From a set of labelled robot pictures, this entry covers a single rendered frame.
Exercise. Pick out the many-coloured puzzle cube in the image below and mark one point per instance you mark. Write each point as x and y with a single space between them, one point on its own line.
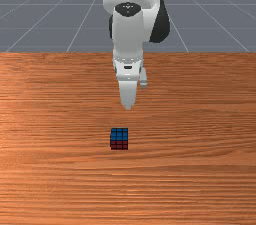
119 138

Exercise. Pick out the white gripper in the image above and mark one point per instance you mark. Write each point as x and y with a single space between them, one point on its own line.
127 84

